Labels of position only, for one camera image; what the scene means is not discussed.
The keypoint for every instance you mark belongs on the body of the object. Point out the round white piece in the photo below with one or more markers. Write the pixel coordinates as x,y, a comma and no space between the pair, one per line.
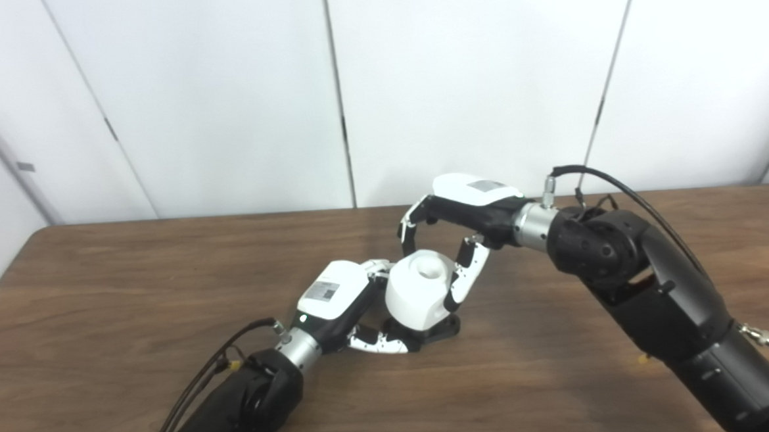
415,293

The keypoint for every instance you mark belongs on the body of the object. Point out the small grey wall tag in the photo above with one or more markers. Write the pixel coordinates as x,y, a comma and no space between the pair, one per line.
26,166

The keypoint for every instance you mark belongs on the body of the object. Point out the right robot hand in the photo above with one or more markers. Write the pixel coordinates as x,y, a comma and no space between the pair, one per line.
476,201

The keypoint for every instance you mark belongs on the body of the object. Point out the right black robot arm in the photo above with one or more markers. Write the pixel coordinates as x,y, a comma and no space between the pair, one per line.
665,293

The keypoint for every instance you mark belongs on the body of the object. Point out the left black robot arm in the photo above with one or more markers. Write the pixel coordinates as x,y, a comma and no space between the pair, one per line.
236,408

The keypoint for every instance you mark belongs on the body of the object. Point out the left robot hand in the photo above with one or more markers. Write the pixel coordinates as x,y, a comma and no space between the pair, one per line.
333,294

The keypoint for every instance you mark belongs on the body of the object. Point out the black holder with flange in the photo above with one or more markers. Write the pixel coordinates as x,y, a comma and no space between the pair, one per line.
440,331

